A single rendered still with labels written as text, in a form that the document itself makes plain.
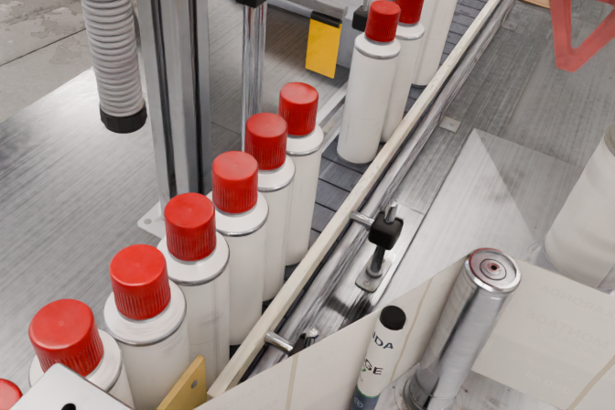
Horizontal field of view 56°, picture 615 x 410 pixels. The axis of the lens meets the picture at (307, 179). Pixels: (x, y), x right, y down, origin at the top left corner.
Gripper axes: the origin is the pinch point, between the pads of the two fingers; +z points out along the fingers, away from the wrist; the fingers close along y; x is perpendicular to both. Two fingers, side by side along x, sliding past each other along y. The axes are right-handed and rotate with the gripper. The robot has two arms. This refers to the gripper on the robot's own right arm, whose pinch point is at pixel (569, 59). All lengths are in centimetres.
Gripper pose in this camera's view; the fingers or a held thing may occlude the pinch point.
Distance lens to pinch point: 48.1
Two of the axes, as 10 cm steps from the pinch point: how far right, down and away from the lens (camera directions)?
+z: -0.7, 7.4, 6.7
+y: 4.7, -5.6, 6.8
